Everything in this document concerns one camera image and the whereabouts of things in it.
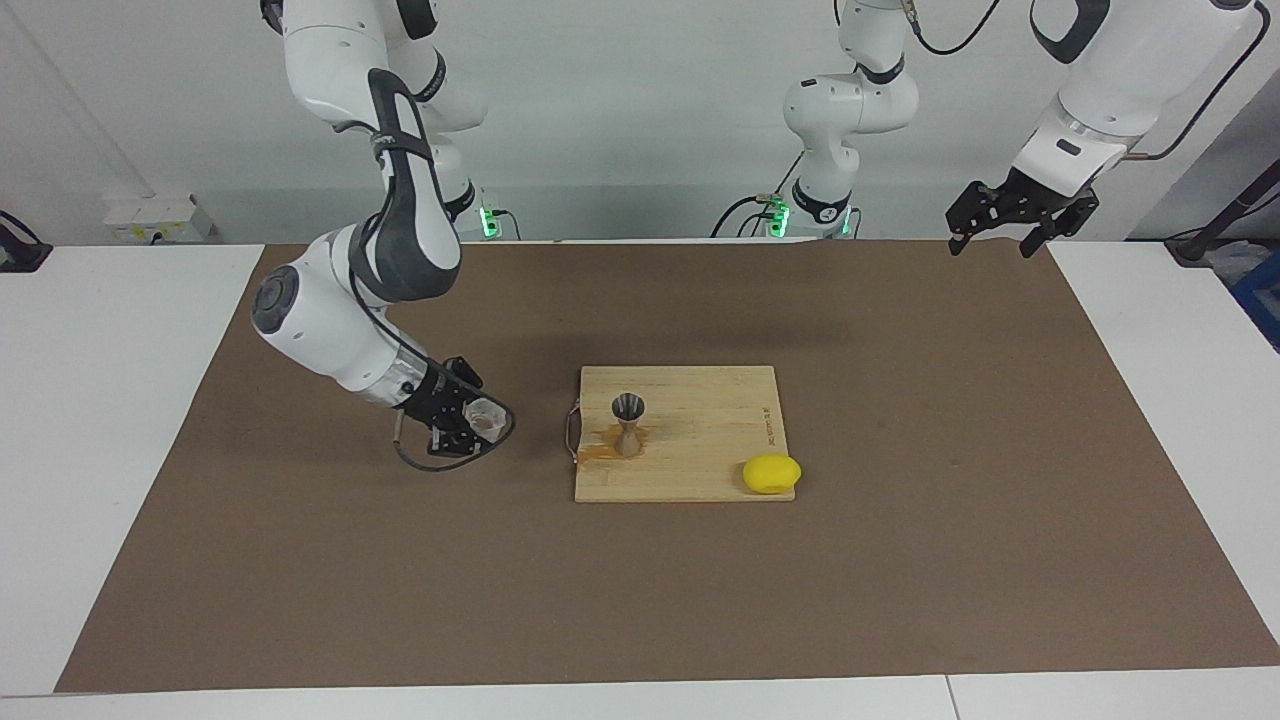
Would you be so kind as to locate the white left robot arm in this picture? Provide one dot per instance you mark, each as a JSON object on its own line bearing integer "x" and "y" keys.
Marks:
{"x": 850, "y": 110}

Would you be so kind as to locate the small clear glass cup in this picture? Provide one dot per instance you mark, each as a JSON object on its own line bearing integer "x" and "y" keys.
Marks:
{"x": 488, "y": 417}

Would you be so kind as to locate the black stand pole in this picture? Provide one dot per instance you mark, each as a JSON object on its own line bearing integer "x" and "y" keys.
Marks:
{"x": 1230, "y": 210}

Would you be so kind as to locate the brown table mat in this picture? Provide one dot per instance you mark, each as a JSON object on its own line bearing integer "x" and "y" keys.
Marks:
{"x": 640, "y": 600}

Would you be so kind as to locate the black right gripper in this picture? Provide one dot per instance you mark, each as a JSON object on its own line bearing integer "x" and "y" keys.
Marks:
{"x": 435, "y": 400}

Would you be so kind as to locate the steel double jigger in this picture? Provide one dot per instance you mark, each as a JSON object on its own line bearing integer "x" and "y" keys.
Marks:
{"x": 629, "y": 440}

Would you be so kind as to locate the yellow lemon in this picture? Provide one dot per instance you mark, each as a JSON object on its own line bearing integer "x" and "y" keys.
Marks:
{"x": 772, "y": 474}

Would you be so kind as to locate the white wall socket box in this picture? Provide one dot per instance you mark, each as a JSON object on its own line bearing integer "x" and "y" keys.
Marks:
{"x": 150, "y": 215}

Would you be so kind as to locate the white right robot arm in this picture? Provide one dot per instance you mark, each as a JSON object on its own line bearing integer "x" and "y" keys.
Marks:
{"x": 320, "y": 330}

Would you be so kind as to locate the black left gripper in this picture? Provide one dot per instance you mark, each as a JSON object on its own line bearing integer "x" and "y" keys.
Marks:
{"x": 1030, "y": 198}

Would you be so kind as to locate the black clamp mount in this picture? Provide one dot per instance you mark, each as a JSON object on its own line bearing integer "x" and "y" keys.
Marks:
{"x": 20, "y": 255}

